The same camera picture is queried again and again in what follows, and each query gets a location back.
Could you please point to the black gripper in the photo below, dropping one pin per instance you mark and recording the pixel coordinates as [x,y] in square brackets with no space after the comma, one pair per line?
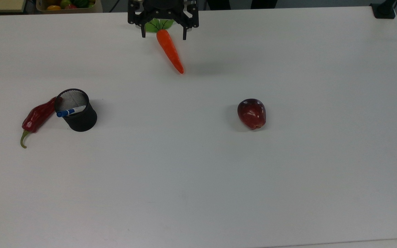
[164,7]

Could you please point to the blue white marker pen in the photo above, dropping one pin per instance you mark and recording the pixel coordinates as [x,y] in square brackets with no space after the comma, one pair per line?
[68,112]

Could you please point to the black mesh pen holder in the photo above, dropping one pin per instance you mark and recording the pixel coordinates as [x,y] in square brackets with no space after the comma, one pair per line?
[81,119]

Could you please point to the orange carrot with green leaves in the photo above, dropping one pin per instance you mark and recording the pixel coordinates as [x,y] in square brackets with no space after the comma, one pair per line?
[169,49]

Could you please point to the box of toy fruit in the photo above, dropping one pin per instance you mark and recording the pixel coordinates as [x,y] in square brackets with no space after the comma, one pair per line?
[97,7]

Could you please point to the green toy fruit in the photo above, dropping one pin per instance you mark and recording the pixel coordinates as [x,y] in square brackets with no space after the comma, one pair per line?
[65,3]

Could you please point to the yellow toy fruit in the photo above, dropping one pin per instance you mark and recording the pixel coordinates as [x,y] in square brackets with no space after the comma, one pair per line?
[53,7]

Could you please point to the dark red apple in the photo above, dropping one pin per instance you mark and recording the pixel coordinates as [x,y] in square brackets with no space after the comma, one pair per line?
[252,113]

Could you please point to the red chili pepper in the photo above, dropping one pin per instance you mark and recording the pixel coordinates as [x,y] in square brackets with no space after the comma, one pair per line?
[38,116]

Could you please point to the white background table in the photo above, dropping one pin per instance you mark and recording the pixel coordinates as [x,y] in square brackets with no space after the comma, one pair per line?
[357,244]

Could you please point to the black base frame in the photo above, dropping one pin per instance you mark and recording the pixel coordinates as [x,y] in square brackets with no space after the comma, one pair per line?
[219,4]

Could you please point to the black table clamp mount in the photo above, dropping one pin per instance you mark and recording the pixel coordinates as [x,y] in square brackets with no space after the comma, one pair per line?
[384,10]

